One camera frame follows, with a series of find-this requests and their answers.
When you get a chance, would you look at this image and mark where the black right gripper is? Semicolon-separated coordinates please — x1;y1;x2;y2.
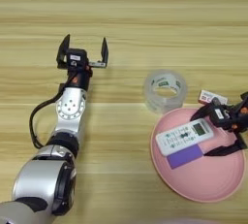
190;91;248;157

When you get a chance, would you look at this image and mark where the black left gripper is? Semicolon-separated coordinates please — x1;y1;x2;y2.
56;33;109;90

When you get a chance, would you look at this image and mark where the white and red eraser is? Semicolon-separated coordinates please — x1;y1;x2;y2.
198;89;229;107

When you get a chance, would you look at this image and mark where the white remote control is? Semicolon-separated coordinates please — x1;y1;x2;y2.
155;118;215;157

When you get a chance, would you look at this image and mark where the clear tape roll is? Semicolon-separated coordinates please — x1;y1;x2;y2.
142;69;189;115

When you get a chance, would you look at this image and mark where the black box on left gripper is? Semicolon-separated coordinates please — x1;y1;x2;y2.
65;48;89;70

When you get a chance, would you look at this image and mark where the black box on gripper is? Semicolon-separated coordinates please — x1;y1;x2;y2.
65;48;89;70
211;104;233;128

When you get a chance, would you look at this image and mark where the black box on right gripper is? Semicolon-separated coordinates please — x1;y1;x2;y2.
211;104;233;128

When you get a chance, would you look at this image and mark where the purple rectangular block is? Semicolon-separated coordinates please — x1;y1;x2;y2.
167;144;204;171

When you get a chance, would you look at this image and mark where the pink round plate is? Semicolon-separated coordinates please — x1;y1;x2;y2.
150;107;246;203

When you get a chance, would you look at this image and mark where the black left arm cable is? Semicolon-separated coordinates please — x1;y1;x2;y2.
29;86;69;149

